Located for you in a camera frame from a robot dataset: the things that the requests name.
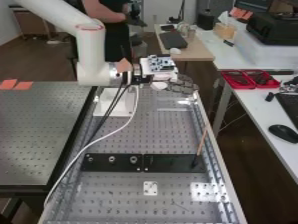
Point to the small white square plate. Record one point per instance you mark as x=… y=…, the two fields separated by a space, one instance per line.
x=150 y=188

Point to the orange tape piece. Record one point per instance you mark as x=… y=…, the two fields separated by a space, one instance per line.
x=6 y=84
x=24 y=85

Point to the black printer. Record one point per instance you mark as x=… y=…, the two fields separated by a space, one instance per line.
x=274 y=28

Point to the black keyboard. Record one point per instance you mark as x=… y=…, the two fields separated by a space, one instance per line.
x=290 y=108

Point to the wooden desk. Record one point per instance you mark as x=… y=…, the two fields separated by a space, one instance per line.
x=194 y=50

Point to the person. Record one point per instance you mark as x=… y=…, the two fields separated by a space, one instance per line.
x=114 y=33

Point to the black mouse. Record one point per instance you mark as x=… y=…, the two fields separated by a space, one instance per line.
x=283 y=133

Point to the dark keyboard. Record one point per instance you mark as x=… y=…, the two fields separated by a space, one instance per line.
x=173 y=39

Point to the red tray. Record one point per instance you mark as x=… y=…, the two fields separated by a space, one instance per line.
x=263 y=78
x=238 y=79

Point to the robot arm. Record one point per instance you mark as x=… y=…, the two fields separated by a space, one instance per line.
x=88 y=50

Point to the white mouse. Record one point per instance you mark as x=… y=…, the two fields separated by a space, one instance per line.
x=175 y=51

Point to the clear box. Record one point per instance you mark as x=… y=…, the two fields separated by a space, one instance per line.
x=146 y=133

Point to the long white desk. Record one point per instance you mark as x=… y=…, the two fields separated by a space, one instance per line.
x=247 y=55

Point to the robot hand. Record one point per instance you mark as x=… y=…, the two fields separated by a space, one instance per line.
x=161 y=68

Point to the thin stick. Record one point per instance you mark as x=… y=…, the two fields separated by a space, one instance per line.
x=201 y=143

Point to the black plate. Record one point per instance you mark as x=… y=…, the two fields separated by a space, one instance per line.
x=173 y=163

